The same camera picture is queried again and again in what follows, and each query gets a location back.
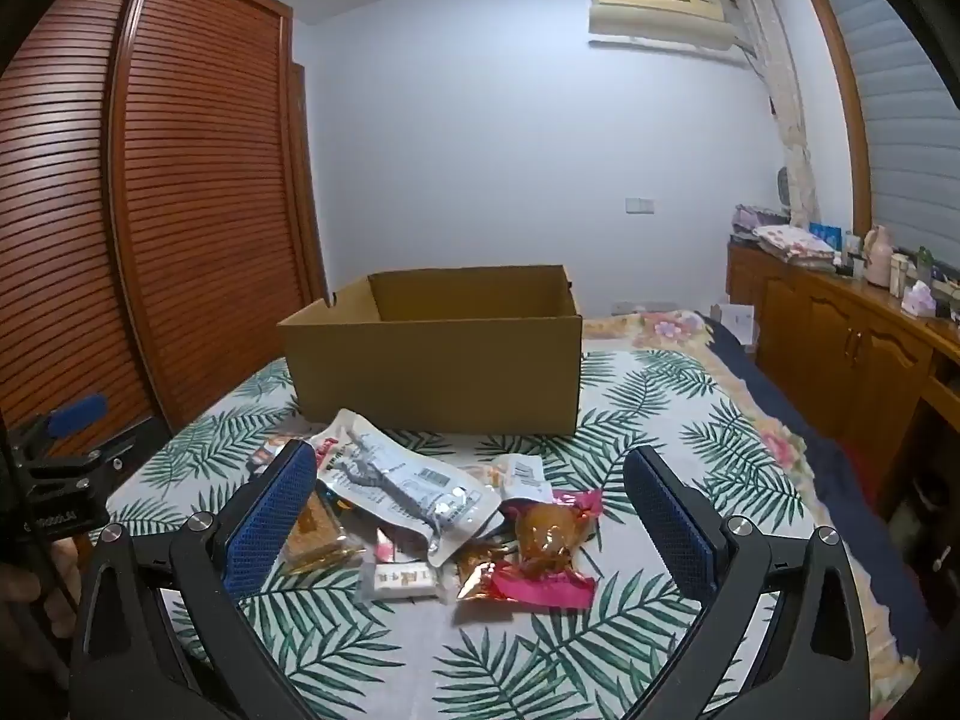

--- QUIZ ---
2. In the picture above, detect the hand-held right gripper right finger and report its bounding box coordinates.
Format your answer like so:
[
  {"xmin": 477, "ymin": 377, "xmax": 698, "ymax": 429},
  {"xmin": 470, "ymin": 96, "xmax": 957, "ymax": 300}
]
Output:
[{"xmin": 622, "ymin": 446, "xmax": 897, "ymax": 720}]

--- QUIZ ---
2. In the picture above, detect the pink kettle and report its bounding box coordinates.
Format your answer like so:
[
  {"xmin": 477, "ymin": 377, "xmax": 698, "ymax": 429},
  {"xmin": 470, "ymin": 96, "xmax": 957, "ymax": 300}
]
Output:
[{"xmin": 862, "ymin": 226, "xmax": 894, "ymax": 288}]

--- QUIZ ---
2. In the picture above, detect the floral blanket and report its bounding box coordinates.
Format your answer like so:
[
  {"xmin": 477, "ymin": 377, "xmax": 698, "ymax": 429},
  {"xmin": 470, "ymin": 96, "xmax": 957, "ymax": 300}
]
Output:
[{"xmin": 581, "ymin": 311, "xmax": 925, "ymax": 691}]

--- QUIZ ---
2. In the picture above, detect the small white snack packet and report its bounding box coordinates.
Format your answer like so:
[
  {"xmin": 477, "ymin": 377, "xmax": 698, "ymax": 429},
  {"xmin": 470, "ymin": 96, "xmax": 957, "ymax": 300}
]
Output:
[{"xmin": 360, "ymin": 559, "xmax": 440, "ymax": 605}]

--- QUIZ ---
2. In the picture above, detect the wall air conditioner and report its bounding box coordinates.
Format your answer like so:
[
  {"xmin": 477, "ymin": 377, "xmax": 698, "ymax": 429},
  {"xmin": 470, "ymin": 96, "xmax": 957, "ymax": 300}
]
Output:
[{"xmin": 587, "ymin": 0, "xmax": 752, "ymax": 53}]

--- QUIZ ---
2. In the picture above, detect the leaf print bedsheet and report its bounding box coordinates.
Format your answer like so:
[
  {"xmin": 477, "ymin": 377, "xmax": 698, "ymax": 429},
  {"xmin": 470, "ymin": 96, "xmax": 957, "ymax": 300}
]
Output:
[{"xmin": 105, "ymin": 349, "xmax": 901, "ymax": 720}]

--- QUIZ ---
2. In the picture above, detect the orange white snack packet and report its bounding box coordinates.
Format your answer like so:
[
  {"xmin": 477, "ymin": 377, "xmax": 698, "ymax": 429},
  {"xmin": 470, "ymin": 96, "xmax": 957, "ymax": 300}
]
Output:
[{"xmin": 461, "ymin": 454, "xmax": 556, "ymax": 505}]

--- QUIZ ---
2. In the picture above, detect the white red snack packet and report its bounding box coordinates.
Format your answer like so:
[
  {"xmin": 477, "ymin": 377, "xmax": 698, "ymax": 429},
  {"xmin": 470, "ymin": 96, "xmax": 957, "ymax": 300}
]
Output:
[{"xmin": 251, "ymin": 429, "xmax": 320, "ymax": 476}]

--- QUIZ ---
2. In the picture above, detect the wooden window frame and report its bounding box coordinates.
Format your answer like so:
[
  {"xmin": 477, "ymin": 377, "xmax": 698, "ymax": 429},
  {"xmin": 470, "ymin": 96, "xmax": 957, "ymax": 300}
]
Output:
[{"xmin": 795, "ymin": 0, "xmax": 876, "ymax": 232}]

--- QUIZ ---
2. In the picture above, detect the purple bag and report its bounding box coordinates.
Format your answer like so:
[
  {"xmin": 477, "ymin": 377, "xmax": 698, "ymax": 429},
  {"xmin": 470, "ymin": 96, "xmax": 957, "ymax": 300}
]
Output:
[{"xmin": 731, "ymin": 202, "xmax": 788, "ymax": 238}]

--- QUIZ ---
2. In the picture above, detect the person's left hand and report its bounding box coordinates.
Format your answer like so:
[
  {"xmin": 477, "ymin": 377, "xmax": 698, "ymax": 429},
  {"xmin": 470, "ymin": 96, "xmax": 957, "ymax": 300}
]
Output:
[{"xmin": 0, "ymin": 536, "xmax": 83, "ymax": 683}]

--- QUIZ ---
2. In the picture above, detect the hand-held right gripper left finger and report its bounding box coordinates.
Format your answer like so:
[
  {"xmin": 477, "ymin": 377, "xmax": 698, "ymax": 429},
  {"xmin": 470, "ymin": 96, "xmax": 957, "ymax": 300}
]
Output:
[{"xmin": 71, "ymin": 439, "xmax": 320, "ymax": 720}]

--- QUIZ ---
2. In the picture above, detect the wooden sideboard cabinet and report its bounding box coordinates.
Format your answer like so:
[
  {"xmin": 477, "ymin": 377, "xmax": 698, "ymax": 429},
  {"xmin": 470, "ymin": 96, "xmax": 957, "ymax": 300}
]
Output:
[{"xmin": 726, "ymin": 236, "xmax": 960, "ymax": 512}]

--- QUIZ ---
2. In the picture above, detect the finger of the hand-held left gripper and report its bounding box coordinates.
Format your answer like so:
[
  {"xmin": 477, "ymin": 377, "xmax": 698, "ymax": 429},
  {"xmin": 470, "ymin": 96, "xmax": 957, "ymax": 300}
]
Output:
[
  {"xmin": 75, "ymin": 416, "xmax": 162, "ymax": 497},
  {"xmin": 11, "ymin": 394, "xmax": 107, "ymax": 460}
]

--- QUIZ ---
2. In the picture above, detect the brown cardboard box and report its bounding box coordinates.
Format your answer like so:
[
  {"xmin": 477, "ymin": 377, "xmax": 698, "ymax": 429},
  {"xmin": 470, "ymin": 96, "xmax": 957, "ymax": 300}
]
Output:
[{"xmin": 277, "ymin": 265, "xmax": 584, "ymax": 437}]

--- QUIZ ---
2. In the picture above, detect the dark blue bedsheet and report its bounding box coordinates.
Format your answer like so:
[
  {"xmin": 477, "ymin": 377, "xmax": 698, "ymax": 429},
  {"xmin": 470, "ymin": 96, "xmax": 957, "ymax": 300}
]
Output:
[{"xmin": 701, "ymin": 311, "xmax": 947, "ymax": 661}]

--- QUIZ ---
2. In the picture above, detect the white paper box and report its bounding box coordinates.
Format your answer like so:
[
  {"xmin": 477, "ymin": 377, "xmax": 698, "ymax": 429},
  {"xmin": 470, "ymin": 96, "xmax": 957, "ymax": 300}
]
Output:
[{"xmin": 711, "ymin": 304, "xmax": 759, "ymax": 350}]

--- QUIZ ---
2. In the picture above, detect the pink drumstick snack packet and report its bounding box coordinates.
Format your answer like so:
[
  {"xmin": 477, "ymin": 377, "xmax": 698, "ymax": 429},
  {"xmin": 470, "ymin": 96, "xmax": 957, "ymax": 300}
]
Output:
[{"xmin": 487, "ymin": 487, "xmax": 605, "ymax": 608}]

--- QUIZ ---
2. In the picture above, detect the copper foil snack packet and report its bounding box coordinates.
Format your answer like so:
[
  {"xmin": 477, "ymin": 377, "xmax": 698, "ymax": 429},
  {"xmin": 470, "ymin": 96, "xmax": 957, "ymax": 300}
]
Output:
[{"xmin": 450, "ymin": 540, "xmax": 520, "ymax": 605}]

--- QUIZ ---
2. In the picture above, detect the clear cracker snack packet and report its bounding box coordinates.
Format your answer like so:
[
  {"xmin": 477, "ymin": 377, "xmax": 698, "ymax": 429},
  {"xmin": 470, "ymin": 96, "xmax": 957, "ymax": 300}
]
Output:
[{"xmin": 281, "ymin": 491, "xmax": 362, "ymax": 575}]

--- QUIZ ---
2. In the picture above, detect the folded floral cloth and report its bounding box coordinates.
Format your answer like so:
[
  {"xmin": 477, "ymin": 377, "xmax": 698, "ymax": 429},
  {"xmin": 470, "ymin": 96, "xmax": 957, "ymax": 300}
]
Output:
[{"xmin": 752, "ymin": 223, "xmax": 838, "ymax": 266}]

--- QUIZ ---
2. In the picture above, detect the white grey snack packet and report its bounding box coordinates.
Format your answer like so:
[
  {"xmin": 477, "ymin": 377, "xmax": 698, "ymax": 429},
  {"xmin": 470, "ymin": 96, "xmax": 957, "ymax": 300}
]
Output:
[{"xmin": 315, "ymin": 409, "xmax": 505, "ymax": 567}]

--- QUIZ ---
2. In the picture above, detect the floral curtain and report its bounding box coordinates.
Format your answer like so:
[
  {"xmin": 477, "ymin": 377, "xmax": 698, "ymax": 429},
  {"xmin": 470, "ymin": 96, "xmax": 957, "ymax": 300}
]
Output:
[{"xmin": 731, "ymin": 0, "xmax": 824, "ymax": 231}]

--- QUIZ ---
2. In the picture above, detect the window blind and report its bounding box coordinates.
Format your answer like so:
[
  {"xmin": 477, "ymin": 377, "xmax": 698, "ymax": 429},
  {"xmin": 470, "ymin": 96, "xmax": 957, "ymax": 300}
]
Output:
[{"xmin": 814, "ymin": 0, "xmax": 960, "ymax": 272}]

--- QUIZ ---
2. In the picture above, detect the wooden louvred wardrobe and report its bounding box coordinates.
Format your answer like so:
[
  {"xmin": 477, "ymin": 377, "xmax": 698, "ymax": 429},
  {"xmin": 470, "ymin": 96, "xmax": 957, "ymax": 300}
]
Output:
[{"xmin": 0, "ymin": 0, "xmax": 332, "ymax": 460}]

